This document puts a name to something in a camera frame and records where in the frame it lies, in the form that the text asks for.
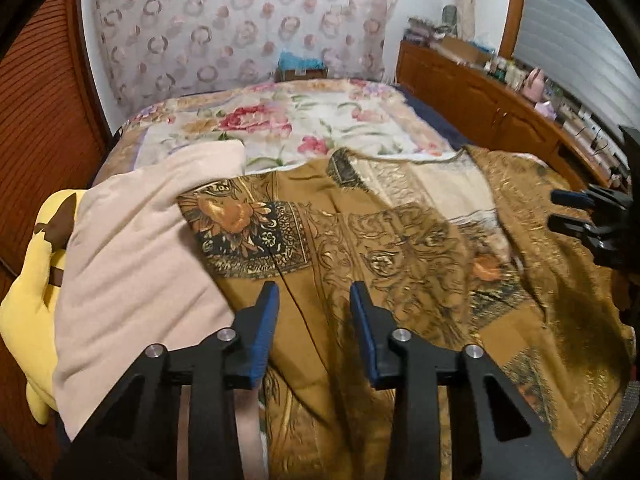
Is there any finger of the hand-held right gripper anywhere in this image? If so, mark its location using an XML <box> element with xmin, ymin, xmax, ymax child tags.
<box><xmin>550</xmin><ymin>188</ymin><xmax>603</xmax><ymax>211</ymax></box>
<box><xmin>547</xmin><ymin>214</ymin><xmax>598</xmax><ymax>243</ymax></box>

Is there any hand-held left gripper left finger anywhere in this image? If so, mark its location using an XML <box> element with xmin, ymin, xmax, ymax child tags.
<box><xmin>52</xmin><ymin>281</ymin><xmax>280</xmax><ymax>480</ymax></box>

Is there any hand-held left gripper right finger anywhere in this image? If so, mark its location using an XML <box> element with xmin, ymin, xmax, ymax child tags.
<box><xmin>349</xmin><ymin>281</ymin><xmax>578</xmax><ymax>480</ymax></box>

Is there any brown gold patterned garment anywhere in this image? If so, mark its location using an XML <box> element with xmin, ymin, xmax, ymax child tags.
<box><xmin>177</xmin><ymin>146</ymin><xmax>636</xmax><ymax>480</ymax></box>

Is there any pink jug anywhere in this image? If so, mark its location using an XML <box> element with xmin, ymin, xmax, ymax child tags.
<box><xmin>522</xmin><ymin>67</ymin><xmax>546</xmax><ymax>101</ymax></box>

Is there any wooden cabinet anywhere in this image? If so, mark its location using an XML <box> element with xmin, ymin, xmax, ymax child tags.
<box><xmin>396</xmin><ymin>40</ymin><xmax>626</xmax><ymax>191</ymax></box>

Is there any group of bottles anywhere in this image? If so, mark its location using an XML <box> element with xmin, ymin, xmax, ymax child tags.
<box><xmin>485</xmin><ymin>52</ymin><xmax>523</xmax><ymax>86</ymax></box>

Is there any beige folded cloth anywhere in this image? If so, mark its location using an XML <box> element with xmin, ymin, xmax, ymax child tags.
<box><xmin>52</xmin><ymin>141</ymin><xmax>263</xmax><ymax>480</ymax></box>

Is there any navy bed sheet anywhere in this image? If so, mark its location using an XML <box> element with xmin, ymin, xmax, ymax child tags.
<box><xmin>400</xmin><ymin>85</ymin><xmax>471</xmax><ymax>151</ymax></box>

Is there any window with grey blinds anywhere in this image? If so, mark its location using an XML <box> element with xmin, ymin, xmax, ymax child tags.
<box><xmin>500</xmin><ymin>0</ymin><xmax>640</xmax><ymax>136</ymax></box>

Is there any open cardboard box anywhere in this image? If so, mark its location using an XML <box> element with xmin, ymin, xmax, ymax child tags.
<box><xmin>435</xmin><ymin>35</ymin><xmax>496</xmax><ymax>66</ymax></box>

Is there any stack of folded cloths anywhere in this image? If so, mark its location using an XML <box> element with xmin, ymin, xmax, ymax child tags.
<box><xmin>404</xmin><ymin>16</ymin><xmax>446</xmax><ymax>46</ymax></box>

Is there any beige lace curtain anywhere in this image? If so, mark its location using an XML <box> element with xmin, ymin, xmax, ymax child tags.
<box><xmin>452</xmin><ymin>0</ymin><xmax>481</xmax><ymax>41</ymax></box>

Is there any floral blanket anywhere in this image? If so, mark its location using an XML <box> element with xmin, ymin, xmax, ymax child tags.
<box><xmin>92</xmin><ymin>79</ymin><xmax>468</xmax><ymax>186</ymax></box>

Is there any yellow plush toy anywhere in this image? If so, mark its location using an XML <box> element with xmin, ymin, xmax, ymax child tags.
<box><xmin>0</xmin><ymin>189</ymin><xmax>88</xmax><ymax>426</ymax></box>

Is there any cardboard box with blue cloth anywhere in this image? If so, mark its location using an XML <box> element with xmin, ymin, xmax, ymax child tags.
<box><xmin>276</xmin><ymin>51</ymin><xmax>329</xmax><ymax>82</ymax></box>

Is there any wooden louvred door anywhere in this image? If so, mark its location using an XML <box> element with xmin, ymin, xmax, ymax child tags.
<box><xmin>0</xmin><ymin>0</ymin><xmax>113</xmax><ymax>281</ymax></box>

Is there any circle print sheer curtain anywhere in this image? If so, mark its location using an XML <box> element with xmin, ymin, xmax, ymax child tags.
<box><xmin>92</xmin><ymin>0</ymin><xmax>403</xmax><ymax>116</ymax></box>

